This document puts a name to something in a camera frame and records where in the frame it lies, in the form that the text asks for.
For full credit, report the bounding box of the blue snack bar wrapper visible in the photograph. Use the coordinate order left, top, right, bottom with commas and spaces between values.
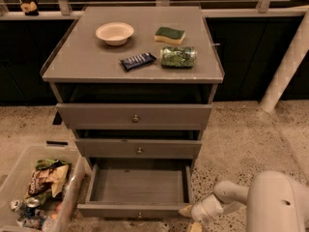
121, 52, 156, 72

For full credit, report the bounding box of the clear plastic bin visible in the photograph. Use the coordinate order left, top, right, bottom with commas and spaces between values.
0, 144, 85, 232

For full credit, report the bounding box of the grey drawer cabinet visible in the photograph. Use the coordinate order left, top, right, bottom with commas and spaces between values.
42, 6, 224, 168

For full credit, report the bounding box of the white diagonal post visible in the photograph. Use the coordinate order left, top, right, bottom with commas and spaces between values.
260, 10, 309, 113

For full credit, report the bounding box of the small yellow black object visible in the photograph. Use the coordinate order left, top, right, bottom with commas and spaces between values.
20, 1, 39, 15

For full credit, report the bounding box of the green snack bag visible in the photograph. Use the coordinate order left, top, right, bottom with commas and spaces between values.
36, 159, 70, 170

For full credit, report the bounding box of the grey drawer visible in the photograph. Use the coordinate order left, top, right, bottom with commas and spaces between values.
75, 139, 201, 159
77, 159, 192, 218
56, 103, 211, 131

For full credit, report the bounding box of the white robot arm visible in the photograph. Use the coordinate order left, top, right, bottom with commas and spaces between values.
179, 171, 309, 232

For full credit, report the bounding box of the grey bottom drawer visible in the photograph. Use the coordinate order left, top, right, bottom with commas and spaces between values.
77, 159, 192, 218

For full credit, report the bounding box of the blue soda can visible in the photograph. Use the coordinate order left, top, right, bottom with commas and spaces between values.
24, 197, 41, 217

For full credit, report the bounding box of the grey middle drawer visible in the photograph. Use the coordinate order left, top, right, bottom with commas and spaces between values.
75, 139, 201, 159

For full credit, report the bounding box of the green yellow sponge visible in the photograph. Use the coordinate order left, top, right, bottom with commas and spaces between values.
154, 27, 185, 45

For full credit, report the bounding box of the grey top drawer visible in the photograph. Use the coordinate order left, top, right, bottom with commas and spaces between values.
56, 103, 211, 131

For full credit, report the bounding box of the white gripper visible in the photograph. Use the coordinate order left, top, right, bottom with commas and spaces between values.
179, 194, 241, 232

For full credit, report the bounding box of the crushed silver can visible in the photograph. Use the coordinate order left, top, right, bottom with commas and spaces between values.
10, 199, 23, 212

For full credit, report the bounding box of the brown chip bag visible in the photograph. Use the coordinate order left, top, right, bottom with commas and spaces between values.
28, 164, 69, 197

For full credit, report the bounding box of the white paper bowl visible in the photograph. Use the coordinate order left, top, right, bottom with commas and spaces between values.
96, 22, 134, 46

